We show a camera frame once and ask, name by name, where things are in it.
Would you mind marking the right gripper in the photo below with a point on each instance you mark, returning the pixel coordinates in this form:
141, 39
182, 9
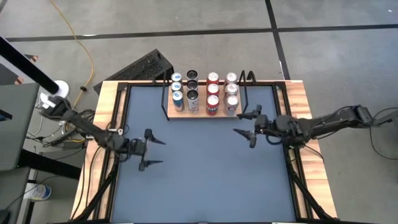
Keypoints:
263, 123

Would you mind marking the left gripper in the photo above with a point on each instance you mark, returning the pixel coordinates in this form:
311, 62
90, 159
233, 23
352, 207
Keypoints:
138, 147

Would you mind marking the white Celsius can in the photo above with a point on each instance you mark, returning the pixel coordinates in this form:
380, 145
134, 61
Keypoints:
192, 85
192, 74
192, 101

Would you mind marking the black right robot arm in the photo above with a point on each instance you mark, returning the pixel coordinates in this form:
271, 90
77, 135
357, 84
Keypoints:
326, 123

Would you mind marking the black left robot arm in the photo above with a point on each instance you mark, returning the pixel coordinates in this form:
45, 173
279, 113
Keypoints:
84, 126

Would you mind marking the blue grey table mat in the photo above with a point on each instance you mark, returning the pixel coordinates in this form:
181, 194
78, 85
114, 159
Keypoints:
202, 174

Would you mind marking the black mesh computer case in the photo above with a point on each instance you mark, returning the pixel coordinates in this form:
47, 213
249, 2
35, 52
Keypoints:
140, 67

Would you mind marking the white blue container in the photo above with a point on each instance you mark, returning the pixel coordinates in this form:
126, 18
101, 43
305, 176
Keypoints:
40, 192

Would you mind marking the grey desk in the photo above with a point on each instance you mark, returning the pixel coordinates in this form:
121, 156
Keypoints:
15, 124

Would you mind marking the black pole with white base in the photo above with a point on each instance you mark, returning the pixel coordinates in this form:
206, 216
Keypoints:
25, 63

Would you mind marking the wooden shelf with black frame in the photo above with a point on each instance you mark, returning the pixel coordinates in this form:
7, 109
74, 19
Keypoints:
202, 112

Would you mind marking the black table frame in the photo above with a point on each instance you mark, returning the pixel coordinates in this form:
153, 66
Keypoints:
124, 90

